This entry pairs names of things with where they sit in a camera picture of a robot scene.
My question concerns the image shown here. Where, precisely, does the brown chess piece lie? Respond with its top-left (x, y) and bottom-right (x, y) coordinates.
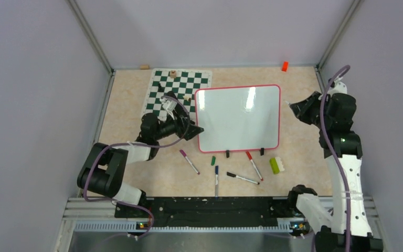
top-left (170, 70), bottom-right (177, 78)

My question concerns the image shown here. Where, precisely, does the black cap marker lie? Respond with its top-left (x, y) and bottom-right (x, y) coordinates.
top-left (226, 172), bottom-right (260, 185)

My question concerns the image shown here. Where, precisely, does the red cap marker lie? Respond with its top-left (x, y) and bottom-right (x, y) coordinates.
top-left (246, 151), bottom-right (263, 181)

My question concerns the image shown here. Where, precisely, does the purple cap marker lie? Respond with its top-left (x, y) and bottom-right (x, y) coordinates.
top-left (179, 149), bottom-right (200, 175)

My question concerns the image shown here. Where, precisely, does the pink framed whiteboard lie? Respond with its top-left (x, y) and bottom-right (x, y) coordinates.
top-left (194, 84), bottom-right (281, 153)

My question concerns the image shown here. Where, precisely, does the lime green lego brick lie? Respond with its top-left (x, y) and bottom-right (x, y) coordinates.
top-left (269, 156), bottom-right (285, 175)

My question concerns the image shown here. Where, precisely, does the green white chess mat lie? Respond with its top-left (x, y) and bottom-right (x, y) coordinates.
top-left (141, 68), bottom-right (213, 120)

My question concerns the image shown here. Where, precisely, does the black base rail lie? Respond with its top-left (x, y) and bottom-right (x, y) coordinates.
top-left (114, 196), bottom-right (305, 227)

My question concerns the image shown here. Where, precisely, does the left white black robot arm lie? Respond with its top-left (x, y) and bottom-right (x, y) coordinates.
top-left (77, 113), bottom-right (204, 217)

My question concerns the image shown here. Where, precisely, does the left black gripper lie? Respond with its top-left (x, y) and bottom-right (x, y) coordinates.
top-left (154, 110), bottom-right (204, 141)

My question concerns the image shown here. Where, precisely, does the orange block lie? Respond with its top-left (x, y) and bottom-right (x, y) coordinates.
top-left (281, 61), bottom-right (289, 72)

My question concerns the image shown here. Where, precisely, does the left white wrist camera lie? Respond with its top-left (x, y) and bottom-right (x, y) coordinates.
top-left (160, 96), bottom-right (177, 119)

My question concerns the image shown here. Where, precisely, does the blue cap marker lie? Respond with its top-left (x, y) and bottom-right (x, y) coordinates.
top-left (215, 165), bottom-right (219, 197)

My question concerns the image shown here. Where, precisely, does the black microphone grey head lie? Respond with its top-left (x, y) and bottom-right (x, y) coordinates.
top-left (165, 91), bottom-right (189, 115)

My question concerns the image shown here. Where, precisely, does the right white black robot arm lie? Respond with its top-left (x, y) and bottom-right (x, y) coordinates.
top-left (287, 91), bottom-right (384, 251)

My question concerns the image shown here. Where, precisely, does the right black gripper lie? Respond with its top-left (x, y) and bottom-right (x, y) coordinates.
top-left (291, 91), bottom-right (331, 130)

